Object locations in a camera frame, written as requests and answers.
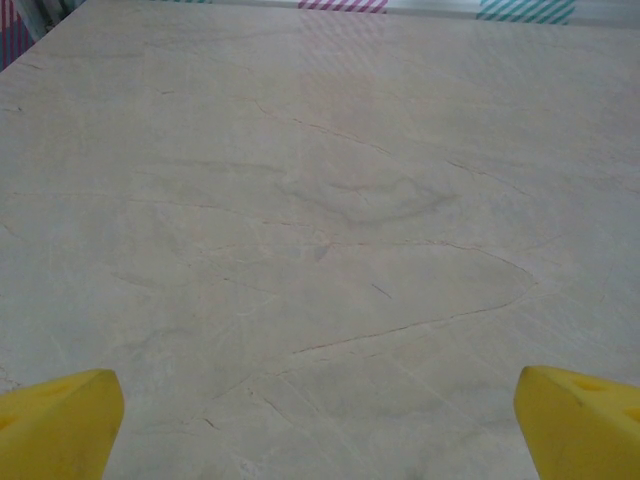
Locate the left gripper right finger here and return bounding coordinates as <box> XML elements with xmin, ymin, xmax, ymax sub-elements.
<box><xmin>513</xmin><ymin>365</ymin><xmax>640</xmax><ymax>480</ymax></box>

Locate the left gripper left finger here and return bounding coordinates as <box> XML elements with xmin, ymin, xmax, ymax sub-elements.
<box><xmin>0</xmin><ymin>368</ymin><xmax>125</xmax><ymax>480</ymax></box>

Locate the aluminium frame corner post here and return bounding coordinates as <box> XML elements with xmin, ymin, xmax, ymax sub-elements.
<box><xmin>24</xmin><ymin>0</ymin><xmax>69</xmax><ymax>44</ymax></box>

